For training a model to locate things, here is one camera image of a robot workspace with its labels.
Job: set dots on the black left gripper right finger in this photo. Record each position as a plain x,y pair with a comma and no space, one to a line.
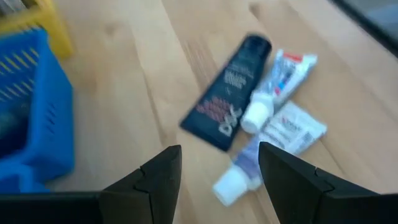
292,186

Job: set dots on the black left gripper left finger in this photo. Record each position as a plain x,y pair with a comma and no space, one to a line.
152,189

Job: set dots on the white toothpaste tube blue print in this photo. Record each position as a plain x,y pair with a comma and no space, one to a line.
292,127

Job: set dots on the white and blue tube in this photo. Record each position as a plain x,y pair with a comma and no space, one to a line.
280,81

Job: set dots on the black tube red print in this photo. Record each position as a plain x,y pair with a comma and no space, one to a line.
230,93

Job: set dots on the blue slotted plastic basket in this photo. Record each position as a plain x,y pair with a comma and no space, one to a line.
46,124

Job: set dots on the yellow slotted plastic basket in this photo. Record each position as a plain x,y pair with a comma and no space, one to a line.
53,34

